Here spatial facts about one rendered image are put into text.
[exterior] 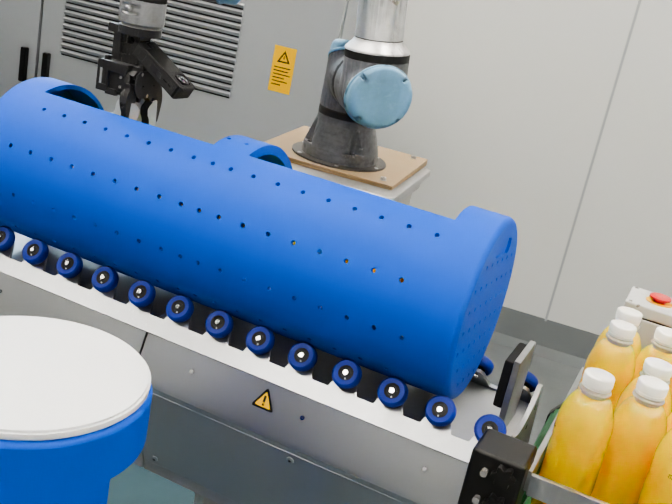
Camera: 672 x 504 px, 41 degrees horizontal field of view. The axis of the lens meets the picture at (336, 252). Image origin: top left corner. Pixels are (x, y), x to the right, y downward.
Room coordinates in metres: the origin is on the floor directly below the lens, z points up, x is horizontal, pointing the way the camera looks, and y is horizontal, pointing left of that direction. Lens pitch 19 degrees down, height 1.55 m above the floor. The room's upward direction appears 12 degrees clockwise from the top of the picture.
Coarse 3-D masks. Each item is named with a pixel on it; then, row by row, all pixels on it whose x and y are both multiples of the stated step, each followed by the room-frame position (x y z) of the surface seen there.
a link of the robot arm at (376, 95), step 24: (360, 0) 1.60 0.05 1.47; (384, 0) 1.57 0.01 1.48; (360, 24) 1.59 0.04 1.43; (384, 24) 1.57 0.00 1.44; (360, 48) 1.57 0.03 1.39; (384, 48) 1.57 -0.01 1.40; (360, 72) 1.55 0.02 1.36; (384, 72) 1.55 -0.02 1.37; (336, 96) 1.66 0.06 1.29; (360, 96) 1.55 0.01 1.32; (384, 96) 1.56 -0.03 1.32; (408, 96) 1.57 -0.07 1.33; (360, 120) 1.56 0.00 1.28; (384, 120) 1.57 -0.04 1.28
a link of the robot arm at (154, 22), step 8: (120, 0) 1.49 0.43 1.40; (128, 0) 1.47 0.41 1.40; (136, 0) 1.54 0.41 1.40; (120, 8) 1.49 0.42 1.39; (128, 8) 1.47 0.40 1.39; (136, 8) 1.47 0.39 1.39; (144, 8) 1.47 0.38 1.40; (152, 8) 1.48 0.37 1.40; (160, 8) 1.49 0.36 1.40; (120, 16) 1.48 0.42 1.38; (128, 16) 1.47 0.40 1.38; (136, 16) 1.47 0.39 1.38; (144, 16) 1.47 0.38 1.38; (152, 16) 1.48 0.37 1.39; (160, 16) 1.49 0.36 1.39; (128, 24) 1.48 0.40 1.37; (136, 24) 1.47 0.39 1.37; (144, 24) 1.47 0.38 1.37; (152, 24) 1.48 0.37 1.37; (160, 24) 1.50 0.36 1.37
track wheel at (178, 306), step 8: (176, 296) 1.33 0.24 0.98; (184, 296) 1.33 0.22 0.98; (168, 304) 1.32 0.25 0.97; (176, 304) 1.32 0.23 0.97; (184, 304) 1.32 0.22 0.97; (192, 304) 1.32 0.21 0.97; (168, 312) 1.31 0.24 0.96; (176, 312) 1.31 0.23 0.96; (184, 312) 1.31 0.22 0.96; (192, 312) 1.32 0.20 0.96; (176, 320) 1.31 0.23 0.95; (184, 320) 1.31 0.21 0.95
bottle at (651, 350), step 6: (654, 342) 1.27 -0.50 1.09; (648, 348) 1.28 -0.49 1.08; (654, 348) 1.27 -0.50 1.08; (660, 348) 1.26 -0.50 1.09; (666, 348) 1.26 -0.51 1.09; (642, 354) 1.28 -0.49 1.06; (648, 354) 1.27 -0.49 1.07; (654, 354) 1.26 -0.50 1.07; (660, 354) 1.26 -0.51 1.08; (666, 354) 1.26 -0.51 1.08; (636, 360) 1.28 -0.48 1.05; (642, 360) 1.27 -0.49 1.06; (666, 360) 1.25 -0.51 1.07; (636, 366) 1.27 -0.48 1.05; (642, 366) 1.26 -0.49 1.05; (636, 372) 1.26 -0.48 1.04
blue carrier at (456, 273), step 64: (0, 128) 1.44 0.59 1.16; (64, 128) 1.42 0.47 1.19; (128, 128) 1.41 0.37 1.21; (0, 192) 1.42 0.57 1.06; (64, 192) 1.37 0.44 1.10; (128, 192) 1.33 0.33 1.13; (192, 192) 1.30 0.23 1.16; (256, 192) 1.28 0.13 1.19; (320, 192) 1.28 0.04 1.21; (128, 256) 1.33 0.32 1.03; (192, 256) 1.28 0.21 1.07; (256, 256) 1.24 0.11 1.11; (320, 256) 1.21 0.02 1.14; (384, 256) 1.19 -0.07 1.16; (448, 256) 1.17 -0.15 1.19; (512, 256) 1.34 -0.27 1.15; (256, 320) 1.28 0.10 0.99; (320, 320) 1.20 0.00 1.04; (384, 320) 1.16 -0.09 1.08; (448, 320) 1.13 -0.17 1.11; (448, 384) 1.15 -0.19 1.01
